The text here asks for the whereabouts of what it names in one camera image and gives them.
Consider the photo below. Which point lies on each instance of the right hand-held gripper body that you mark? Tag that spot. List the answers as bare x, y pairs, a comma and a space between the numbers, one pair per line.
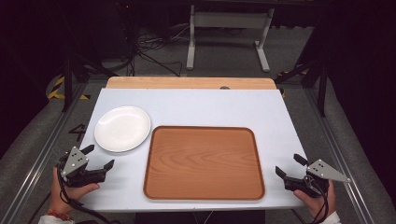
323, 171

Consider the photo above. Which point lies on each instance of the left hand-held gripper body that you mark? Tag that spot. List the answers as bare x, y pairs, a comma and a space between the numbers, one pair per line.
74, 161

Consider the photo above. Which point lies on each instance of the white round plate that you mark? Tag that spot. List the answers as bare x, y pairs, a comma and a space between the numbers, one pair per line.
122, 129

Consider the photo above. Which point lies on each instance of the brown wooden tray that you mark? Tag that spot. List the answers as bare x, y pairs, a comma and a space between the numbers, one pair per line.
204, 163

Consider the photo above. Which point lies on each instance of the person's right hand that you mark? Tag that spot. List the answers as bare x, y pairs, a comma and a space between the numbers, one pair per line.
314, 205

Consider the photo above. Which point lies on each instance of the person's left hand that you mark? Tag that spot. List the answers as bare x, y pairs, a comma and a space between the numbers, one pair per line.
62, 196

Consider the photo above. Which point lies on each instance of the yellow black floor tape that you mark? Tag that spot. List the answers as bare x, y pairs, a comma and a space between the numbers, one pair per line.
56, 90

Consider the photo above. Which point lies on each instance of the black tripod stand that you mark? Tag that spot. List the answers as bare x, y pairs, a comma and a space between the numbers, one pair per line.
322, 90
67, 84

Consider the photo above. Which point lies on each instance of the wooden table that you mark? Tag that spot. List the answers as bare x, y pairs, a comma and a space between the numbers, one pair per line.
186, 83

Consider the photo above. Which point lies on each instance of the aluminium floor rail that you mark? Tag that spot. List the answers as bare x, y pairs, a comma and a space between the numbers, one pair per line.
43, 155
336, 149

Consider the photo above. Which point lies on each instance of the white metal table frame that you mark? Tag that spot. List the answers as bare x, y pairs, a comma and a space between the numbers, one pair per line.
230, 20

